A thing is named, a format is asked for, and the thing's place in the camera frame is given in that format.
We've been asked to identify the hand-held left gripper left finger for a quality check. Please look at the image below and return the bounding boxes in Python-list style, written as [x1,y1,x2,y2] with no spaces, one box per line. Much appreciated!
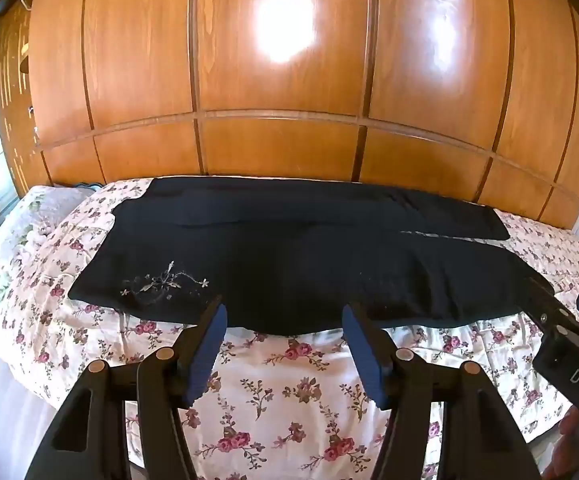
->
[24,295,229,480]

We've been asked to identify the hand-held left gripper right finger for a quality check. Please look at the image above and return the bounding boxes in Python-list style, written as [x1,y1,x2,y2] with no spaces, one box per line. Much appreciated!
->
[341,302,541,480]

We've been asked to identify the black embroidered pants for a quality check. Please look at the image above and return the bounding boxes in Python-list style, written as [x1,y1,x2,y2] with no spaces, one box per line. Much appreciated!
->
[68,176,555,336]

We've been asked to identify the person's right hand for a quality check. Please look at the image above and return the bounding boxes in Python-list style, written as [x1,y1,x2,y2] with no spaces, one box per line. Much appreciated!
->
[541,404,579,480]

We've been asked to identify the floral bed sheet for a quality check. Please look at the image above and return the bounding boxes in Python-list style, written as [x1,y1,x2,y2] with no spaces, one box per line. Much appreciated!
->
[0,177,579,480]

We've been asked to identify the white floral pillow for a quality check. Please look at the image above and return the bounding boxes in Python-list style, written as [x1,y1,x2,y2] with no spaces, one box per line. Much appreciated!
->
[0,185,95,331]

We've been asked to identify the wooden wardrobe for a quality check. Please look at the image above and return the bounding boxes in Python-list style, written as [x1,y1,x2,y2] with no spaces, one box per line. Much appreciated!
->
[0,0,579,231]

